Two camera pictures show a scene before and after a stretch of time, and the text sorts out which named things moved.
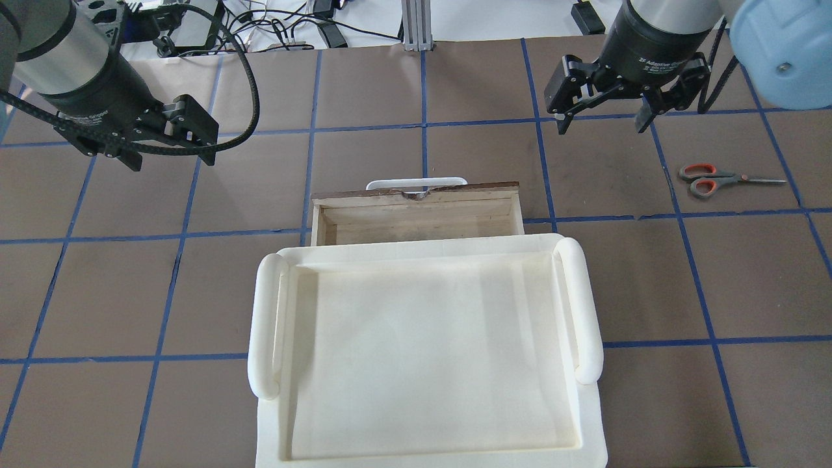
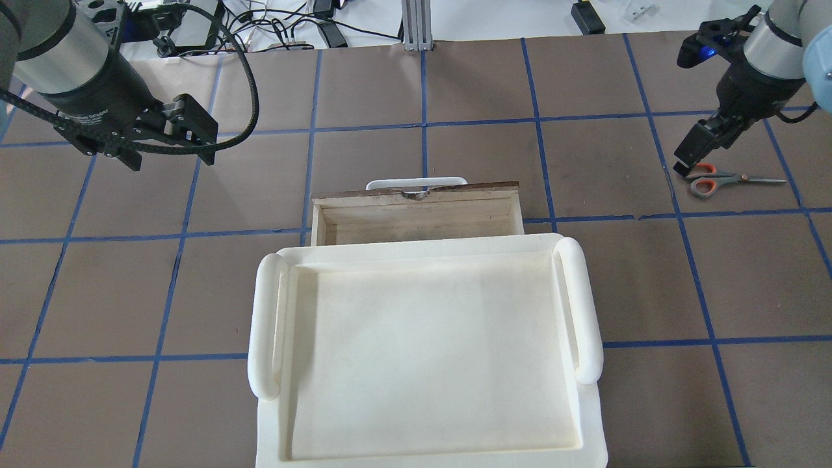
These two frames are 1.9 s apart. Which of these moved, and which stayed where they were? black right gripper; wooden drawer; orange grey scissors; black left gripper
Moved: black right gripper
Stayed: wooden drawer; black left gripper; orange grey scissors
